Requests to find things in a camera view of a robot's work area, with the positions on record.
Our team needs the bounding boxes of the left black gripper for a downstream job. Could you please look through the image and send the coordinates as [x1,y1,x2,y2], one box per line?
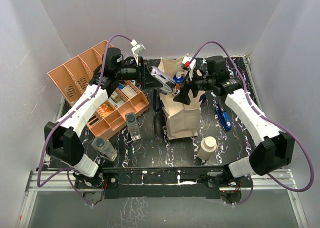
[114,56,163,90]

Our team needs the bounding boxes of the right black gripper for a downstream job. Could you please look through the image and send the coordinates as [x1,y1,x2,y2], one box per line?
[173,68,215,105]

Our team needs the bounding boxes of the orange bottle blue cap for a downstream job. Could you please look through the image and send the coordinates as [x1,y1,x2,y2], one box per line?
[173,71,184,90]

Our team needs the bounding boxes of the beige canvas tote bag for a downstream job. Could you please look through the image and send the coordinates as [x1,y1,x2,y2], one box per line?
[158,56,206,140]

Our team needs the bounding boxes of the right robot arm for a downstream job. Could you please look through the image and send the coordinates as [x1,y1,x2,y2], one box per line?
[173,55,295,187]

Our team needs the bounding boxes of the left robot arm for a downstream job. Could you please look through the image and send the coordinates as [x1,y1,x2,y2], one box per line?
[44,47,162,188]

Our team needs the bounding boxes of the white label box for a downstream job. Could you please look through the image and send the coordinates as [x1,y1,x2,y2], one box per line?
[121,85,138,99]

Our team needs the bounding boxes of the beige small carton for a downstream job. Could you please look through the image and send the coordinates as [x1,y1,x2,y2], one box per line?
[110,91,122,103]

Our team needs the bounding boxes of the upright clear square bottle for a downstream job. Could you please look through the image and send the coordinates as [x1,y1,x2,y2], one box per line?
[125,112,141,141]

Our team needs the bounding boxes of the cream cylindrical bottle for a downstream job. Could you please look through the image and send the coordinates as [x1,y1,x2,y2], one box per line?
[197,136,217,160]

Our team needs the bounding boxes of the orange snack packet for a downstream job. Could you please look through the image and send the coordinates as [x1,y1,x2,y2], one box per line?
[97,102,115,118]

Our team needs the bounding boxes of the pink plastic desk organizer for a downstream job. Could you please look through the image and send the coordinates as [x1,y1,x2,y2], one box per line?
[47,40,150,140]

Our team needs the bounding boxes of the tilted clear square bottle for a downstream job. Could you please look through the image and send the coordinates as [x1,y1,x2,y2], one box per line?
[91,137,118,162]

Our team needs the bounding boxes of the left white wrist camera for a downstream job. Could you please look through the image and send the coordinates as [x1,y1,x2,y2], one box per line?
[130,39,146,59]

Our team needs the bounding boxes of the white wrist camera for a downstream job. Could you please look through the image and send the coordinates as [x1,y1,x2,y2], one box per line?
[181,56,196,81]
[130,39,146,59]

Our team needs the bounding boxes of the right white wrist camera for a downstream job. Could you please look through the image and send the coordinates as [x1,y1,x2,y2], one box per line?
[181,56,196,81]

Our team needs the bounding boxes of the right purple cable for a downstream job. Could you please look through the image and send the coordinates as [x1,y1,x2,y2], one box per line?
[191,40,315,205]

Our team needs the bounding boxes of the purple cable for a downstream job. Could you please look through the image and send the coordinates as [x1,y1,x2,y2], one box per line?
[36,34,136,206]
[191,40,315,205]

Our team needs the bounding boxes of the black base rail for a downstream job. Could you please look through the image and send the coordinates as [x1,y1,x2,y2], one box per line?
[73,166,252,200]

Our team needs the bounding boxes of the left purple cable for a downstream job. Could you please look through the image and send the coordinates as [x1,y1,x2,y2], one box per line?
[36,34,136,206]

